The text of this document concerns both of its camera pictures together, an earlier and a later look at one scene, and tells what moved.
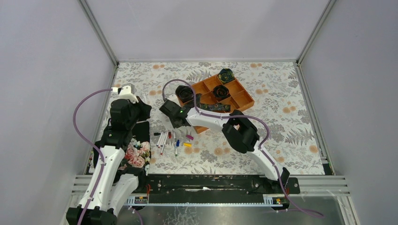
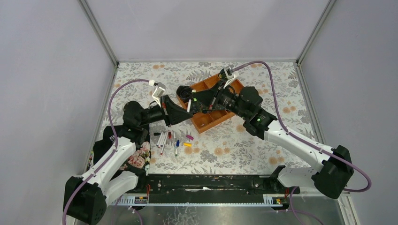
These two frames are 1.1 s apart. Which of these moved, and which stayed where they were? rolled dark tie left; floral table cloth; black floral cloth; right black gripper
Moved: right black gripper
Stayed: black floral cloth; rolled dark tie left; floral table cloth
